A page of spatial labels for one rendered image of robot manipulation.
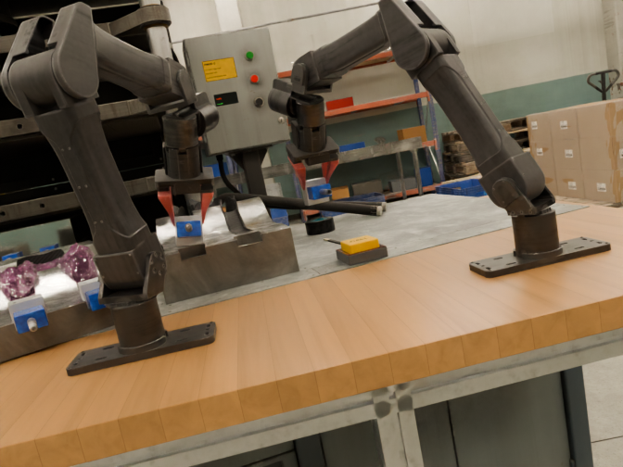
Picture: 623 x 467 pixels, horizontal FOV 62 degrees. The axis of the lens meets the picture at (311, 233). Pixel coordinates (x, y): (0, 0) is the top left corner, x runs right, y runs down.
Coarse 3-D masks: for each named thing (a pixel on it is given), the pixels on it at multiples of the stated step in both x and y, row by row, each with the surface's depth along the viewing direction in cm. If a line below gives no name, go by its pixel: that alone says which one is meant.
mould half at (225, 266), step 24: (168, 216) 127; (216, 216) 123; (264, 216) 122; (168, 240) 116; (216, 240) 102; (264, 240) 99; (288, 240) 100; (168, 264) 95; (192, 264) 96; (216, 264) 97; (240, 264) 98; (264, 264) 100; (288, 264) 101; (168, 288) 96; (192, 288) 97; (216, 288) 98
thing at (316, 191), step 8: (312, 184) 114; (320, 184) 113; (328, 184) 111; (304, 192) 115; (312, 192) 110; (320, 192) 110; (328, 192) 108; (304, 200) 117; (312, 200) 115; (320, 200) 115; (328, 200) 116
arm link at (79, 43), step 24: (24, 24) 65; (48, 24) 67; (72, 24) 62; (24, 48) 62; (48, 48) 67; (72, 48) 61; (96, 48) 67; (120, 48) 72; (72, 72) 61; (96, 72) 64; (120, 72) 73; (144, 72) 77; (168, 72) 81; (72, 96) 61; (144, 96) 83; (168, 96) 84
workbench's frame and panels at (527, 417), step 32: (512, 384) 116; (544, 384) 119; (576, 384) 119; (416, 416) 111; (448, 416) 113; (480, 416) 115; (512, 416) 117; (544, 416) 120; (576, 416) 120; (288, 448) 104; (320, 448) 105; (352, 448) 108; (448, 448) 114; (480, 448) 116; (512, 448) 118; (544, 448) 121; (576, 448) 122
